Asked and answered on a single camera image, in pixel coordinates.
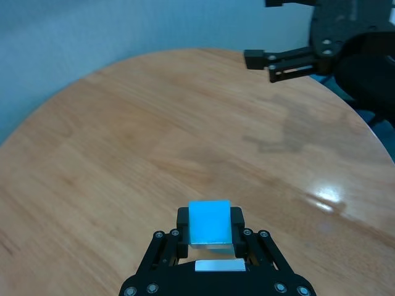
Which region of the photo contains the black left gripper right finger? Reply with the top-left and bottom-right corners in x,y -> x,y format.
230,207 -> 294,274

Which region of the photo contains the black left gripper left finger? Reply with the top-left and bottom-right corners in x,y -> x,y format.
135,207 -> 190,276

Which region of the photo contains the blue cube block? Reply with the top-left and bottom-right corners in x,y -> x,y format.
188,200 -> 233,256

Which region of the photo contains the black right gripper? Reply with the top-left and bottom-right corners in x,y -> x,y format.
243,0 -> 395,84

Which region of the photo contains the black office chair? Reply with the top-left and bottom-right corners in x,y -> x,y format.
334,30 -> 395,126

